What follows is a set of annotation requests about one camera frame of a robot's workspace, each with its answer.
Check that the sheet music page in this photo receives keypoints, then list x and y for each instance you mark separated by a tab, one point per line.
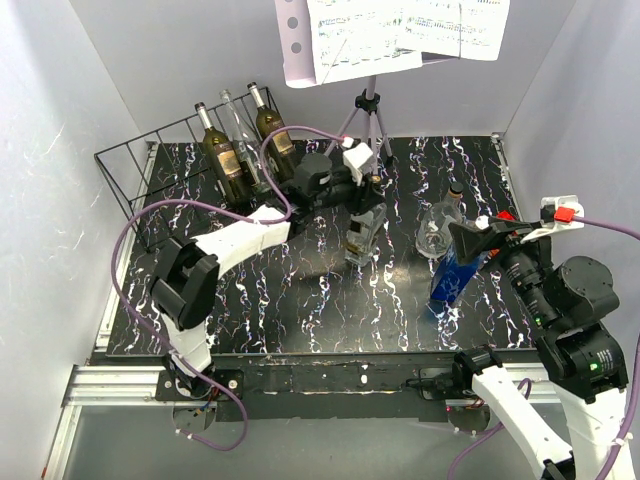
354	39
471	30

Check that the blue square bottle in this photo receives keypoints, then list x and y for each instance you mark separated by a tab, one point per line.
451	277

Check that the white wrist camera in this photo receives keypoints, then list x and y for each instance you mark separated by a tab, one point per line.
358	158
557	214

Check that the clear bottle black cap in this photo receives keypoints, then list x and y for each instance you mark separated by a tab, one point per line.
362	235

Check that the black wire wine rack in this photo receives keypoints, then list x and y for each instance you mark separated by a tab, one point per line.
163	163

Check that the red yellow toy block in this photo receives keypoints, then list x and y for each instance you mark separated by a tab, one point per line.
505	215

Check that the left sheet music page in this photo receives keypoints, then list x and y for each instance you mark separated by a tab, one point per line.
354	39

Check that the tall clear empty bottle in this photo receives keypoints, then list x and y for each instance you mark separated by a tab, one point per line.
245	144

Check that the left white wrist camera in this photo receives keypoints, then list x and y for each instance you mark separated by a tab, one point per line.
358	158

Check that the green wine bottle silver neck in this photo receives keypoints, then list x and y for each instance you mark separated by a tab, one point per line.
222	159

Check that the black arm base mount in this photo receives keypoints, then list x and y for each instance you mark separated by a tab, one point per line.
324	386

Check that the small clear glass bottle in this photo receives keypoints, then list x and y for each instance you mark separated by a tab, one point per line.
434	238

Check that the right sheet music page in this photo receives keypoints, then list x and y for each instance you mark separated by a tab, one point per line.
471	30

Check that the aluminium frame rail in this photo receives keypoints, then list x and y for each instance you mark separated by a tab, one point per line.
124	367

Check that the lilac music stand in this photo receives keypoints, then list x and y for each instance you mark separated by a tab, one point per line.
296	26

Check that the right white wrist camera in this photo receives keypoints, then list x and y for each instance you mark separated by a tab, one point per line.
557	214

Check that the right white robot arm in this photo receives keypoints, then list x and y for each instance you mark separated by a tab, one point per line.
584	362

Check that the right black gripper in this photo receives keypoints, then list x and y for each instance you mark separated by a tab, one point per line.
468	241

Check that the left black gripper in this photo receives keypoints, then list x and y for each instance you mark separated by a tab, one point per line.
367	196

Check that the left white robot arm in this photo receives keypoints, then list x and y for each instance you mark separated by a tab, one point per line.
185	279

